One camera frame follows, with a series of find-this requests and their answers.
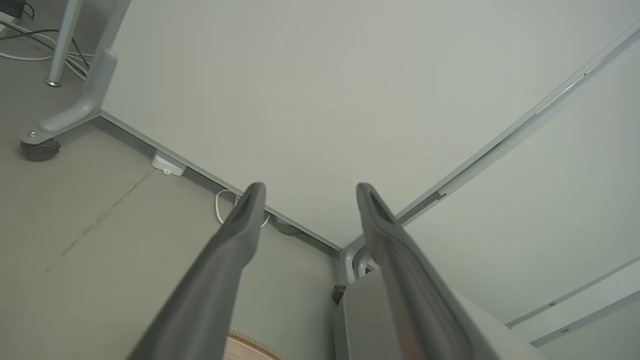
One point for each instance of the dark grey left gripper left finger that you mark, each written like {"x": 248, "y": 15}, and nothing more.
{"x": 210, "y": 300}

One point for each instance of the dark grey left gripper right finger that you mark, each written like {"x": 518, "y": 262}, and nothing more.
{"x": 415, "y": 310}

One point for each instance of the grey fabric sofa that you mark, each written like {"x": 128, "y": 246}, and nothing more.
{"x": 360, "y": 320}

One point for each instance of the white perforated laundry basket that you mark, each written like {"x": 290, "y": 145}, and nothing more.
{"x": 245, "y": 346}

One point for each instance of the small black caster wheel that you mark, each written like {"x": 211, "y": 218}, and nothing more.
{"x": 339, "y": 294}

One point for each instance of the white power adapter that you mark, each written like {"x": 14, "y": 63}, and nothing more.
{"x": 167, "y": 164}

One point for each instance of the large white partition panel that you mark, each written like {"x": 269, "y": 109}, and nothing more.
{"x": 325, "y": 100}

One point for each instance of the grey table leg with caster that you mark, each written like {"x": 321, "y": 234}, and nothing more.
{"x": 100, "y": 75}

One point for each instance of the slim grey table leg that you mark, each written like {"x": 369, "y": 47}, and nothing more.
{"x": 65, "y": 40}

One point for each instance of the black power plug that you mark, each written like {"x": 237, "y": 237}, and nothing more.
{"x": 12, "y": 7}

